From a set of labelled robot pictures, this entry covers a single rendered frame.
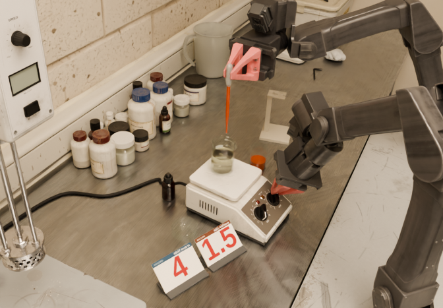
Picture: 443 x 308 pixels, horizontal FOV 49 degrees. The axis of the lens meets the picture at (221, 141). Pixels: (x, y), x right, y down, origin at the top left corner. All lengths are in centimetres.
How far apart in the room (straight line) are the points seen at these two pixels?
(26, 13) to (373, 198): 88
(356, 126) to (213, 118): 66
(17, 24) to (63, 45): 65
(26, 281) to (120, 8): 74
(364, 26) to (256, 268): 54
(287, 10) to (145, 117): 46
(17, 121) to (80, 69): 69
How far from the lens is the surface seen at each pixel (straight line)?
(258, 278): 96
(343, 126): 83
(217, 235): 99
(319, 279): 99
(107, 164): 116
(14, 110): 60
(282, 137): 133
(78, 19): 124
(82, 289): 95
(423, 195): 71
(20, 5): 57
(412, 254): 77
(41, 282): 97
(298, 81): 164
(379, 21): 110
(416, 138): 67
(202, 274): 96
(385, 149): 138
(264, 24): 98
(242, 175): 105
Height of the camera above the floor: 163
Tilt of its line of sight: 34 degrees down
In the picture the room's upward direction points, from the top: 3 degrees clockwise
